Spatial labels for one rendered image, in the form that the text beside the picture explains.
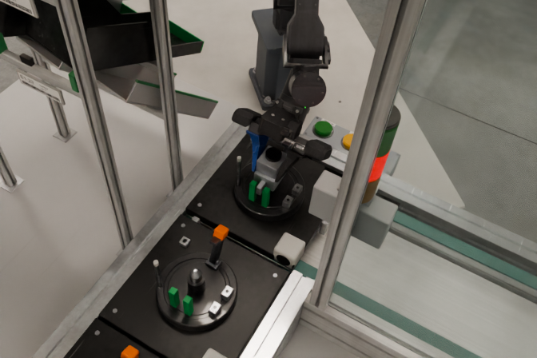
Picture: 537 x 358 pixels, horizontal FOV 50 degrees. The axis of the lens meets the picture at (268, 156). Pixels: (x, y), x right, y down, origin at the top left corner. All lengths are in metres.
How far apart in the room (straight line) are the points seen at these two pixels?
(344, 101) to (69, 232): 0.74
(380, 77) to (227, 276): 0.54
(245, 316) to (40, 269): 0.44
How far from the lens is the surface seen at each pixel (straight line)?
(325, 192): 0.83
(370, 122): 0.66
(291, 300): 1.06
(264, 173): 1.07
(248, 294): 1.04
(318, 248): 1.15
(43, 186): 1.35
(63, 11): 0.76
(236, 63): 1.57
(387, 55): 0.60
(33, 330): 1.19
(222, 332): 1.01
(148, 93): 1.05
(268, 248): 1.08
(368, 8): 3.31
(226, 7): 1.76
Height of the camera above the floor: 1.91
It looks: 51 degrees down
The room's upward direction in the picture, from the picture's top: 5 degrees clockwise
